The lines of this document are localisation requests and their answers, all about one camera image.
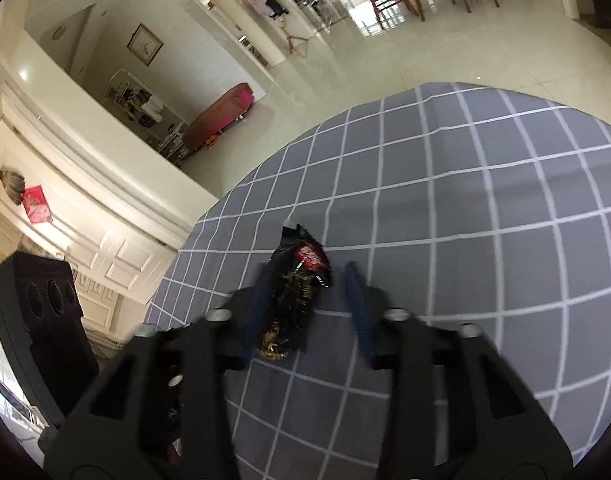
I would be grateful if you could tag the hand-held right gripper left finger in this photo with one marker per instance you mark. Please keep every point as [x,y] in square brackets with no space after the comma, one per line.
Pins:
[258,310]

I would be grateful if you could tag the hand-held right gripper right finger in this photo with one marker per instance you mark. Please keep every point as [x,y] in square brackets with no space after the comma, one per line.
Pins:
[358,310]

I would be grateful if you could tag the black snack packet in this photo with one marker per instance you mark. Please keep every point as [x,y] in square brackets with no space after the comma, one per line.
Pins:
[300,280]

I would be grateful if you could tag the red hanging decoration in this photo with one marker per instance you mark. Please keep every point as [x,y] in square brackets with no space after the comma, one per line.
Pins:
[37,205]

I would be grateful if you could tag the white carved cabinet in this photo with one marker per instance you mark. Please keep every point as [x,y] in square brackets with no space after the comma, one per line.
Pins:
[85,210]

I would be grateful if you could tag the feather duster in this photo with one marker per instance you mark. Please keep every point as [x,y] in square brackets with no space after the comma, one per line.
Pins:
[13,185]

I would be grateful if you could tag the grey checked tablecloth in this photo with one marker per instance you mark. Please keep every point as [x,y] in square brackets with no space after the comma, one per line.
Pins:
[460,210]

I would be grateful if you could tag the pink bench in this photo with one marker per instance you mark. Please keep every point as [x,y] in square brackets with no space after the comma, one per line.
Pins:
[220,115]

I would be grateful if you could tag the white clothes rack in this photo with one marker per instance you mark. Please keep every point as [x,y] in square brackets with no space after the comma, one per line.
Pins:
[135,105]

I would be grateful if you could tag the wooden framed picture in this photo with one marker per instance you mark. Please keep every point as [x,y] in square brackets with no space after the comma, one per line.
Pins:
[144,44]

